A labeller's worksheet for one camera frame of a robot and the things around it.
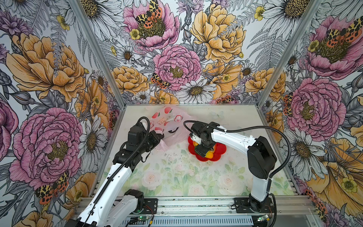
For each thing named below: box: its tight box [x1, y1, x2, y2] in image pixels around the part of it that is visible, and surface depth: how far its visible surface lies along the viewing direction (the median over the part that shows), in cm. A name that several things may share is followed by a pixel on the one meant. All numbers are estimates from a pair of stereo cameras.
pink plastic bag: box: [149, 105, 194, 152], surface depth 101 cm
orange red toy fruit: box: [205, 147, 216, 159], surface depth 90 cm
